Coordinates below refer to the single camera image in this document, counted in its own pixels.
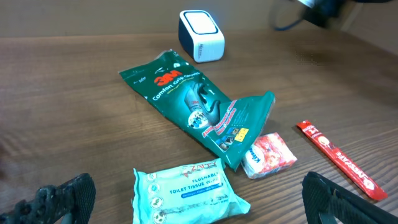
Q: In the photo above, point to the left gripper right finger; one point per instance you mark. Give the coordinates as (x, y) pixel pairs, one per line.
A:
(326, 202)

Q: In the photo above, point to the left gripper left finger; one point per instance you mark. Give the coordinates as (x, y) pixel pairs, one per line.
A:
(71, 202)

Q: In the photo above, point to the small red snack box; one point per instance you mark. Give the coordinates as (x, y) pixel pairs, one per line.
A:
(268, 155)

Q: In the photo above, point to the red coffee stick sachet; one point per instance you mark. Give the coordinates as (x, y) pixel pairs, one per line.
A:
(342, 161)

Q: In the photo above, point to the teal wet wipes pack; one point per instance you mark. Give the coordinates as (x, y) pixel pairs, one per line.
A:
(192, 193)

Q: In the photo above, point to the green 3M gloves bag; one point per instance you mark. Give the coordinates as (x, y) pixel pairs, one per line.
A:
(186, 97)

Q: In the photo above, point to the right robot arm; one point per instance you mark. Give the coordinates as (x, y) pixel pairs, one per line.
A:
(319, 12)

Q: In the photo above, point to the white barcode scanner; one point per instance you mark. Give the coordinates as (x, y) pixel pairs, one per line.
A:
(200, 36)

